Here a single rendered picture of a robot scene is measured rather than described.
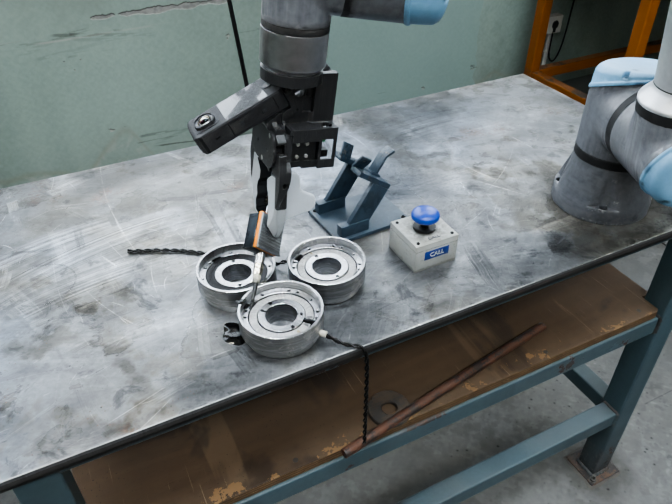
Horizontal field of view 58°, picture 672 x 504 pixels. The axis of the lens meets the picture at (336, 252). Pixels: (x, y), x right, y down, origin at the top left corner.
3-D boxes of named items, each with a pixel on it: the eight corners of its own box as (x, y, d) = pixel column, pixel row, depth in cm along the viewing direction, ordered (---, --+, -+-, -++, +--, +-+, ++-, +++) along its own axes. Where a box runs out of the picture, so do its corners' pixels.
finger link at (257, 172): (295, 213, 84) (306, 159, 77) (254, 219, 81) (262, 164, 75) (287, 199, 85) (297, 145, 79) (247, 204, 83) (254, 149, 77)
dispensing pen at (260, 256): (229, 313, 75) (253, 188, 80) (252, 321, 78) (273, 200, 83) (242, 313, 74) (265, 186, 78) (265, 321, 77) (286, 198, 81)
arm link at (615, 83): (634, 126, 99) (661, 43, 91) (677, 167, 89) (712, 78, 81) (562, 129, 99) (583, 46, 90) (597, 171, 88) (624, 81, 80)
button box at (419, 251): (414, 273, 85) (417, 246, 82) (388, 246, 90) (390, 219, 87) (462, 257, 88) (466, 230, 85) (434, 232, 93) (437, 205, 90)
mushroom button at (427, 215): (418, 250, 86) (421, 221, 82) (403, 235, 88) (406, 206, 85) (442, 242, 87) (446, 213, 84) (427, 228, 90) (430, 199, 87)
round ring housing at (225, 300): (184, 290, 83) (179, 267, 80) (243, 255, 89) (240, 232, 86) (234, 327, 77) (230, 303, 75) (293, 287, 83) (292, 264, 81)
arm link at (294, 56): (275, 38, 62) (248, 15, 68) (272, 82, 64) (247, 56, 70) (341, 37, 65) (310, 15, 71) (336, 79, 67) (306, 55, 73)
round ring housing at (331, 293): (376, 270, 86) (377, 247, 83) (345, 317, 78) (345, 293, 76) (310, 251, 90) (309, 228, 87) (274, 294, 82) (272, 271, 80)
